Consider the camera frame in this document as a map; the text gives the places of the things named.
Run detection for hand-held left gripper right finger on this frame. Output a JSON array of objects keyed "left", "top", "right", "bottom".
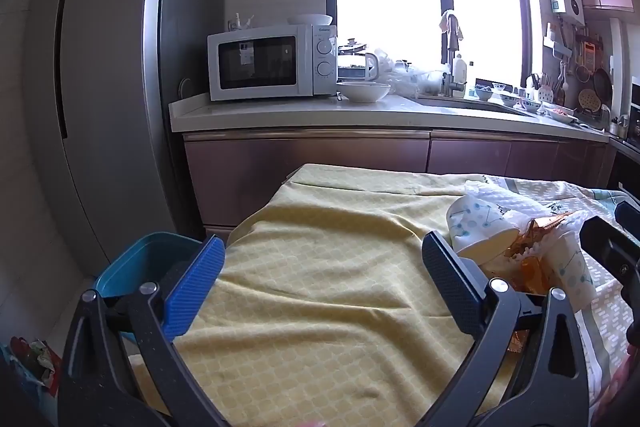
[{"left": 421, "top": 231, "right": 591, "bottom": 427}]

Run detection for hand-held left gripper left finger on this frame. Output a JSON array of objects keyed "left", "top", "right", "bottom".
[{"left": 57, "top": 234, "right": 226, "bottom": 427}]

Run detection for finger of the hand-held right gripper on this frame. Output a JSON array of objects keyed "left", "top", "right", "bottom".
[
  {"left": 580, "top": 217, "right": 640, "bottom": 295},
  {"left": 614, "top": 201, "right": 640, "bottom": 233}
]

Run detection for crushed printed paper cup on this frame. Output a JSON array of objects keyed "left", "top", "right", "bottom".
[{"left": 445, "top": 196, "right": 521, "bottom": 265}]

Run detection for blue plastic bin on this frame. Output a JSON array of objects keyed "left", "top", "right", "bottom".
[{"left": 95, "top": 232, "right": 211, "bottom": 343}]

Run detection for orange plastic wrapper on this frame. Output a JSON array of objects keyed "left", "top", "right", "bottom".
[{"left": 505, "top": 211, "right": 583, "bottom": 353}]

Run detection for person's right forearm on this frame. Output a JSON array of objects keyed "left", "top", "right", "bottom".
[{"left": 592, "top": 347, "right": 640, "bottom": 427}]

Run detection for patterned white cloth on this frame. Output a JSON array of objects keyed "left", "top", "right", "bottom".
[{"left": 480, "top": 174, "right": 640, "bottom": 427}]

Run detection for black kitchen appliance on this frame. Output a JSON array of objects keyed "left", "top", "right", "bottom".
[{"left": 627, "top": 79, "right": 640, "bottom": 142}]

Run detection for plate with food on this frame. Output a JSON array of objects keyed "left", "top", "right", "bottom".
[{"left": 542, "top": 104, "right": 581, "bottom": 124}]

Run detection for yellow tablecloth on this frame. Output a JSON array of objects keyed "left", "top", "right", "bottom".
[{"left": 127, "top": 163, "right": 526, "bottom": 427}]

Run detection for brown base cabinets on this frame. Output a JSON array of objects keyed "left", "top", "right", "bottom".
[{"left": 182, "top": 132, "right": 616, "bottom": 233}]

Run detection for steel sink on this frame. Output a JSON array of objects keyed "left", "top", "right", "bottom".
[{"left": 417, "top": 94, "right": 531, "bottom": 115}]

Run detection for large white bowl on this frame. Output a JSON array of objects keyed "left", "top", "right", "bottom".
[{"left": 336, "top": 82, "right": 392, "bottom": 104}]

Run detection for white kitchen countertop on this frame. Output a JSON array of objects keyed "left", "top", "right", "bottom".
[{"left": 169, "top": 93, "right": 611, "bottom": 142}]

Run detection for clear plastic bags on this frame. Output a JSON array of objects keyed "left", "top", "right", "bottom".
[{"left": 372, "top": 49, "right": 446, "bottom": 95}]

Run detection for steel faucet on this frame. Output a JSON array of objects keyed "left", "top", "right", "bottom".
[{"left": 440, "top": 11, "right": 468, "bottom": 98}]

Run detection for grey refrigerator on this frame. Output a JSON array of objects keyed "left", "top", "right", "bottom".
[{"left": 20, "top": 0, "right": 231, "bottom": 268}]

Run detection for glass kettle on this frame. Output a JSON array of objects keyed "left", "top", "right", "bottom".
[{"left": 337, "top": 38, "right": 379, "bottom": 84}]

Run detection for white microwave oven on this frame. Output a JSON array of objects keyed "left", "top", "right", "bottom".
[{"left": 207, "top": 24, "right": 339, "bottom": 102}]

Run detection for white ceramic ornament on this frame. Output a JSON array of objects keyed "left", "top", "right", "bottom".
[{"left": 227, "top": 12, "right": 256, "bottom": 32}]

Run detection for shallow white bowl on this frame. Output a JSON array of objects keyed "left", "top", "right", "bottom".
[{"left": 287, "top": 14, "right": 334, "bottom": 28}]

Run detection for wall utensil rack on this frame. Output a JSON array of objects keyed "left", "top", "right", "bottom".
[{"left": 542, "top": 22, "right": 616, "bottom": 118}]

